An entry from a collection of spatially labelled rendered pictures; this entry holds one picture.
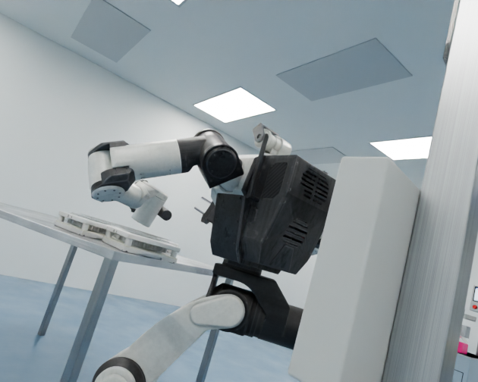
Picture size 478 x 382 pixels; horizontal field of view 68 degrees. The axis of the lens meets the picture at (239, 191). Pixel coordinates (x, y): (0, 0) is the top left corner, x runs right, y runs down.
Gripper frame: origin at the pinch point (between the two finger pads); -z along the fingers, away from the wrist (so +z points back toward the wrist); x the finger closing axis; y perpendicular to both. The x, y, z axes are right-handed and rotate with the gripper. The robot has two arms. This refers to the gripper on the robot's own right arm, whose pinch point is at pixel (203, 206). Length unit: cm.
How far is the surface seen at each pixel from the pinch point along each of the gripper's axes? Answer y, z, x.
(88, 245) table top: -23.9, -20.2, 37.3
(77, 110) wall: 220, -313, -24
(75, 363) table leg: -22, 3, 71
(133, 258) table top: -16.3, -5.2, 32.3
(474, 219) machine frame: -97, 70, -13
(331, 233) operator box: -103, 57, -1
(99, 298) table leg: -23, -4, 50
